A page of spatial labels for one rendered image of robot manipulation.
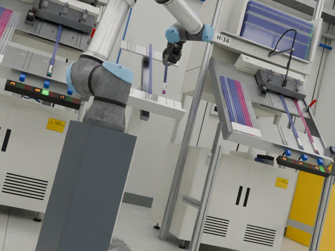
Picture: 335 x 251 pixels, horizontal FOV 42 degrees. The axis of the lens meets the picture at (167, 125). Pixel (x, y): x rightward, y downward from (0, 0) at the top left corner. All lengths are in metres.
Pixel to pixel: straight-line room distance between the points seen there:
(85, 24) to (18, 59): 0.51
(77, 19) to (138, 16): 1.81
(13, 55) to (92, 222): 1.04
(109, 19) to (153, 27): 2.67
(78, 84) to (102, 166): 0.33
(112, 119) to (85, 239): 0.40
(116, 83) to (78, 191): 0.38
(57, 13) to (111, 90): 1.14
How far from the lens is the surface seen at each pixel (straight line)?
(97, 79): 1.53
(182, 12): 1.81
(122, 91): 1.50
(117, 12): 1.69
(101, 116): 1.48
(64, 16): 2.55
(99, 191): 1.46
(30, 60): 2.22
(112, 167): 1.47
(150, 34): 4.31
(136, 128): 2.27
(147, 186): 4.26
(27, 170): 2.43
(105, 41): 1.65
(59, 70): 2.21
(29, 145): 2.42
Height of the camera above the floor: 0.50
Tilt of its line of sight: 4 degrees up
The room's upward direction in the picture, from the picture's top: 14 degrees clockwise
